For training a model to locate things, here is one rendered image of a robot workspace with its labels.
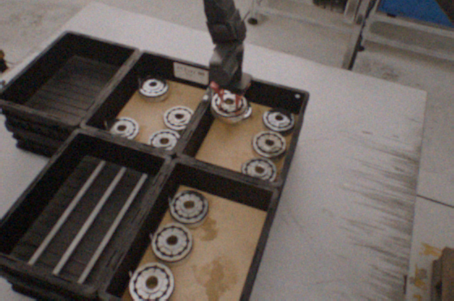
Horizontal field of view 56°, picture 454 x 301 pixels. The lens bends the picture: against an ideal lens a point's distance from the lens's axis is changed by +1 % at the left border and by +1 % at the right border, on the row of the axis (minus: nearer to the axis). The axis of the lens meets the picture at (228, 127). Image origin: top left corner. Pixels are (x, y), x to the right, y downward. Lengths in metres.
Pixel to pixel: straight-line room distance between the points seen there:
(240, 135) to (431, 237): 1.29
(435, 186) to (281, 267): 1.45
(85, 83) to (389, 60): 2.27
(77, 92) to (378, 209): 1.06
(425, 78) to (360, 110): 1.53
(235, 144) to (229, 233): 0.31
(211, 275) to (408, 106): 1.07
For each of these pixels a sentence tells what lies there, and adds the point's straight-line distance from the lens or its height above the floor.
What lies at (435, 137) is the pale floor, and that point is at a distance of 2.80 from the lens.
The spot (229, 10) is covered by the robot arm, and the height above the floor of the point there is 1.30.
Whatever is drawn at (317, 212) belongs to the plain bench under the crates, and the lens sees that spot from 1.36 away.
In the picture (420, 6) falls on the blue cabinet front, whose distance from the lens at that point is 3.09.
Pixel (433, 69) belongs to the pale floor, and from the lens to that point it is 3.31.
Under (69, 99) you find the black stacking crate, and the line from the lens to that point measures 1.52.
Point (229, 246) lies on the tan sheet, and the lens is 1.12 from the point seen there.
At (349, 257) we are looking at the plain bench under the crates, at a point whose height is 0.70.
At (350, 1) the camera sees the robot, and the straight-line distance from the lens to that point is 1.42.
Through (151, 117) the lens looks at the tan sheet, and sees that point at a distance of 1.40.
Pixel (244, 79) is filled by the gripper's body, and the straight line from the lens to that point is 1.14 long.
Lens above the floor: 1.82
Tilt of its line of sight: 47 degrees down
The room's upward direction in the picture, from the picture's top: 4 degrees clockwise
